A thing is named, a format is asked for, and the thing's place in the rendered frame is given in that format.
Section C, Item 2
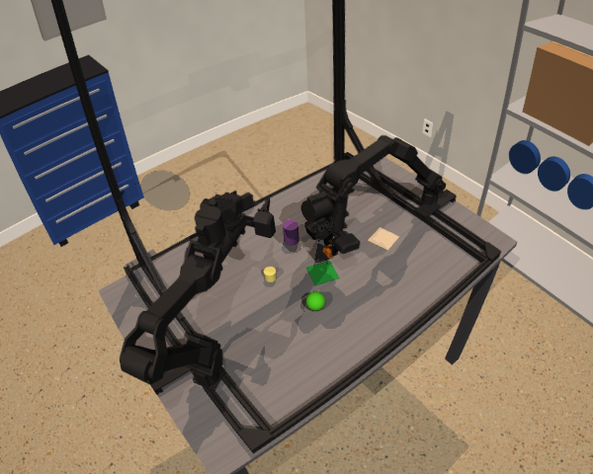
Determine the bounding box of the yellow cylinder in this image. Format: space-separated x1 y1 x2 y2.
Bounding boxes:
264 267 277 282

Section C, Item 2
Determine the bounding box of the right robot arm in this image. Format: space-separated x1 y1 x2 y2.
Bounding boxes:
120 193 246 390

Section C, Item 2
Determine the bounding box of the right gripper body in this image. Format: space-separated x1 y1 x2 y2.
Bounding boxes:
200 198 276 247

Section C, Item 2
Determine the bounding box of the green rectangle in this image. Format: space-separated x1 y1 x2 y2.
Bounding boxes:
307 261 339 285

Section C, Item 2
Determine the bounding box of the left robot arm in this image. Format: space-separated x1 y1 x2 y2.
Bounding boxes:
301 135 446 240

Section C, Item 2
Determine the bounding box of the green ball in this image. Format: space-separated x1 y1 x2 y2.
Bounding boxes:
305 291 325 311

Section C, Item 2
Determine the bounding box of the beige flat square pad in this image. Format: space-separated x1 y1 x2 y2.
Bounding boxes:
369 228 399 250

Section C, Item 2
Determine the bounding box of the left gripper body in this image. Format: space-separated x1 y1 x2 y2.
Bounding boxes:
326 211 360 254

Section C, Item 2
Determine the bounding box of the purple cylinder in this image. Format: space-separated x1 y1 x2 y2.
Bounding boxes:
283 220 299 245

